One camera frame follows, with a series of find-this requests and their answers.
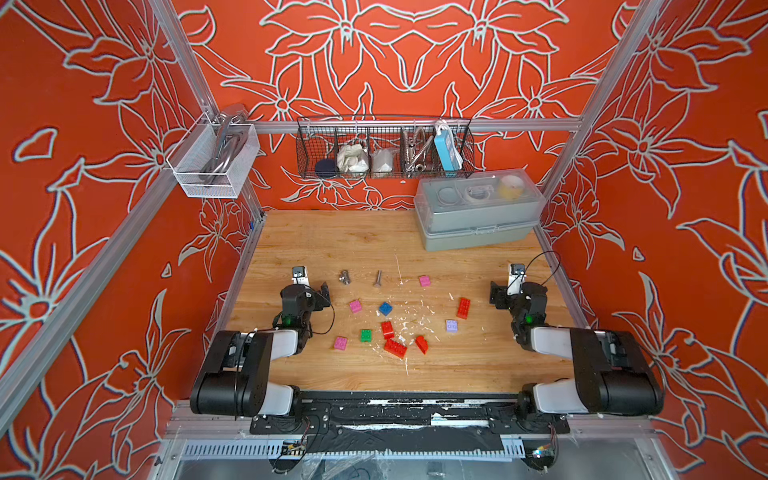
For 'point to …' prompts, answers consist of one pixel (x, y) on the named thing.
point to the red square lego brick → (387, 330)
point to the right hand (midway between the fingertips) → (501, 279)
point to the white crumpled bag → (352, 158)
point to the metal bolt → (378, 279)
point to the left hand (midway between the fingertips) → (310, 283)
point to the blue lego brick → (385, 308)
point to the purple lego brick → (452, 326)
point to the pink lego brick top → (425, 281)
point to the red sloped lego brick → (422, 344)
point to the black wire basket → (377, 148)
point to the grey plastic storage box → (480, 208)
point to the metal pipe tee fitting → (344, 277)
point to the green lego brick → (366, 335)
